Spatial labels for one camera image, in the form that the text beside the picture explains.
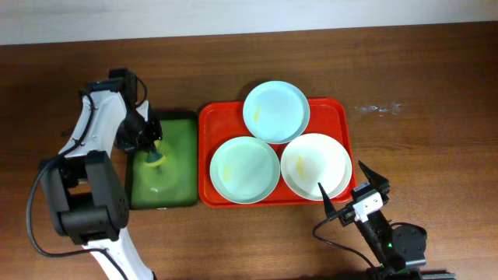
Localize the red serving tray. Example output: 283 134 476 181
198 98 356 208

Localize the white plate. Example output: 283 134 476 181
280 133 352 201

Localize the light blue plate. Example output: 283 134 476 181
242 81 310 144

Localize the green water tray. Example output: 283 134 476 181
124 110 198 210

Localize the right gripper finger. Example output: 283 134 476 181
358 160 389 191
317 182 337 218

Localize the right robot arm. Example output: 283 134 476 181
312 162 456 280

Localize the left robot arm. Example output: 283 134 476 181
34 68 163 279

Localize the yellow green sponge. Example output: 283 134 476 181
145 140 171 167

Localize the light green plate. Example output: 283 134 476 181
209 136 280 205

